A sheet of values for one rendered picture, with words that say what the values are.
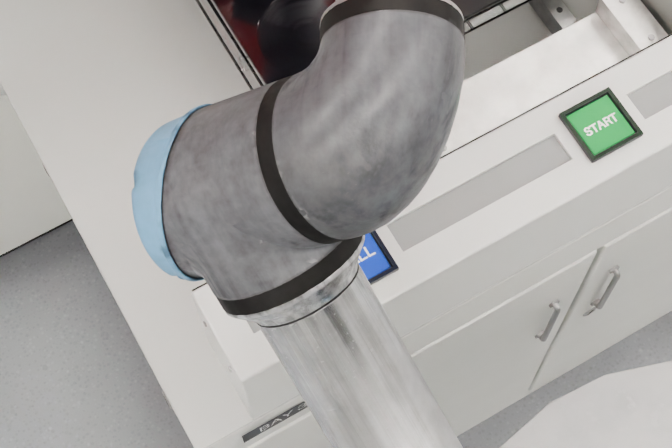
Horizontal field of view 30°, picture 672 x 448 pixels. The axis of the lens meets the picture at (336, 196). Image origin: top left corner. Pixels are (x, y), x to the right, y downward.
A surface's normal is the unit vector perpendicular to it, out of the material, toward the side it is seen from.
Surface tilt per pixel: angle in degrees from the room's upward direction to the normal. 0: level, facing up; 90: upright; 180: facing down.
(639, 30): 0
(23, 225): 90
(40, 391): 0
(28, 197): 90
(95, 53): 0
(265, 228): 71
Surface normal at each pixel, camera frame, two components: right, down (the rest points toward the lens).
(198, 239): -0.41, 0.57
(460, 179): -0.01, -0.39
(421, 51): 0.34, -0.18
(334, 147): -0.18, 0.13
